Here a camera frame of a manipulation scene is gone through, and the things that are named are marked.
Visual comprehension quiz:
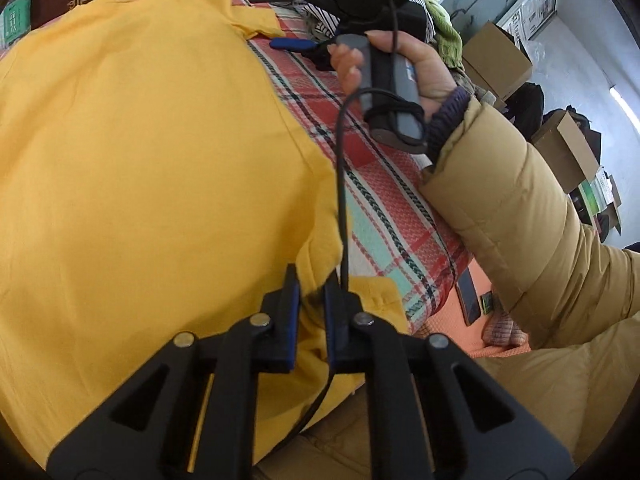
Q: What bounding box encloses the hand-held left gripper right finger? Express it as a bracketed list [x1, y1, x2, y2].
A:
[322, 277, 576, 480]

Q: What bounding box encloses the person's right forearm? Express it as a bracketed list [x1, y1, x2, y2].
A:
[416, 85, 640, 349]

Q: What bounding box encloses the tan puffer jacket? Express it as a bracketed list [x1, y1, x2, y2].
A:
[252, 305, 640, 480]

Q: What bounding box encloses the person's right hand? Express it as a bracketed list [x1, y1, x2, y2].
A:
[326, 30, 459, 113]

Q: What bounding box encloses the ceiling light tube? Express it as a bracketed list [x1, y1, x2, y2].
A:
[607, 84, 640, 127]

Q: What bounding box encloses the yellow t-shirt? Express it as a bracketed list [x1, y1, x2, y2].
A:
[0, 0, 411, 467]

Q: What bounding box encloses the black cable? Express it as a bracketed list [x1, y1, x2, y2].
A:
[260, 0, 407, 467]

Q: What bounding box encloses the clear water bottle green label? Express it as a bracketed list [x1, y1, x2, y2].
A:
[0, 0, 34, 52]

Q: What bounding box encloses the pink knitted cloth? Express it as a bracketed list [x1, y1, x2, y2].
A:
[481, 309, 527, 347]

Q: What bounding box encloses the green white carton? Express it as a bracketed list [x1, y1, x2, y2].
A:
[579, 169, 624, 237]

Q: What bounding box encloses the wall poster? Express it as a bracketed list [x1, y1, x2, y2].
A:
[495, 0, 559, 42]

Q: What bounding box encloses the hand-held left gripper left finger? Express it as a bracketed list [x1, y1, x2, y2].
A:
[45, 262, 302, 480]

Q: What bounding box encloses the black smartphone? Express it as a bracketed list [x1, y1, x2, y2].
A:
[454, 269, 483, 327]

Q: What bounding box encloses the orange bed sheet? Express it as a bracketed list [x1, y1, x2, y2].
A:
[409, 265, 532, 359]

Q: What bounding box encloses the green knit sweater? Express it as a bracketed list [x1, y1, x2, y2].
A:
[429, 2, 464, 69]

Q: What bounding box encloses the red plaid bed blanket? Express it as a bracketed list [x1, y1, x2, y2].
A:
[227, 0, 472, 334]

